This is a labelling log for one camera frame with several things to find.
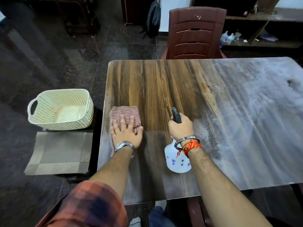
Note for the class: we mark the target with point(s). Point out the person's left hand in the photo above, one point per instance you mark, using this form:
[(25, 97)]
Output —
[(125, 134)]

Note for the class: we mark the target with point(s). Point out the person's right hand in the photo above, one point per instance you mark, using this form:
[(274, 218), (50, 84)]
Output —
[(183, 128)]

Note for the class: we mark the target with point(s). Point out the red white checked cloth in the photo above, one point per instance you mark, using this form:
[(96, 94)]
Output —
[(125, 111)]

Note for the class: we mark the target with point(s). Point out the white floral spray bottle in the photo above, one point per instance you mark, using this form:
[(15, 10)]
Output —
[(176, 163)]

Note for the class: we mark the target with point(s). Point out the grey woven placemat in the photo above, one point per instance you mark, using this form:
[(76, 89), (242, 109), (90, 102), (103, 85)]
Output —
[(59, 151)]

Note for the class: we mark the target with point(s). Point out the maroon plastic chair green label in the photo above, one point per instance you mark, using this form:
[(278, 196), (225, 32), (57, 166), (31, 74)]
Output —
[(196, 212)]

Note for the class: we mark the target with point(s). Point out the maroon plastic chair white marks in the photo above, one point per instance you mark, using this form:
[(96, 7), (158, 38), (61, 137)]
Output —
[(196, 25)]

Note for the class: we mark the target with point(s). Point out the person's right forearm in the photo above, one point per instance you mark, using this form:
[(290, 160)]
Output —
[(220, 186)]

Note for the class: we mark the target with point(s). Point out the person's left forearm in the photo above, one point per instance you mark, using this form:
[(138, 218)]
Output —
[(111, 170)]

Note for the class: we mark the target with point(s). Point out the silver wristwatch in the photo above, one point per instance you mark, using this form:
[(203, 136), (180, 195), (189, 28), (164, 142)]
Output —
[(124, 144)]

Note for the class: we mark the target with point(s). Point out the silver bangle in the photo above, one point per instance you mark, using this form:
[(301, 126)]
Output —
[(187, 138)]

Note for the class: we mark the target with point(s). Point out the dark wooden stool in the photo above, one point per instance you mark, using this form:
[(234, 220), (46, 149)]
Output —
[(97, 144)]

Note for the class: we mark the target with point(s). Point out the orange plaid shirt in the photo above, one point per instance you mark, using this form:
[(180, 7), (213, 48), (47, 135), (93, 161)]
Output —
[(90, 205)]

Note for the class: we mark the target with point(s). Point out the cream plastic basket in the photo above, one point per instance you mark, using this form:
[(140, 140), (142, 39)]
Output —
[(47, 104)]

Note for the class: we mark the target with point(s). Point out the blue jeans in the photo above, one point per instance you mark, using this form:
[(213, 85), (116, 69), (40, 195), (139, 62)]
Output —
[(158, 218)]

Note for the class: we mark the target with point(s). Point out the white plastic bottle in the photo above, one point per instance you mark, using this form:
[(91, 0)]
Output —
[(224, 36), (230, 38)]

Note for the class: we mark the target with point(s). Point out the white cup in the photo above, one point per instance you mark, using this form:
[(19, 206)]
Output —
[(237, 35)]

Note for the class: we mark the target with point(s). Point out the black backpack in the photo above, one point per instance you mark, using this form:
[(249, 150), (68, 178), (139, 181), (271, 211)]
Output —
[(153, 18)]

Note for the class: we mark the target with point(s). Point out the maroon refrigerator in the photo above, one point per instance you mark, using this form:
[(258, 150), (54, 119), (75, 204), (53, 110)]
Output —
[(135, 9)]

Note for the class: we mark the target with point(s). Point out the white paper sheet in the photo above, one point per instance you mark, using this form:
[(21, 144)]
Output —
[(268, 35)]

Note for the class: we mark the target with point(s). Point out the wooden television unit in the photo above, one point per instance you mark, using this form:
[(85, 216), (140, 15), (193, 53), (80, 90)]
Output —
[(284, 17)]

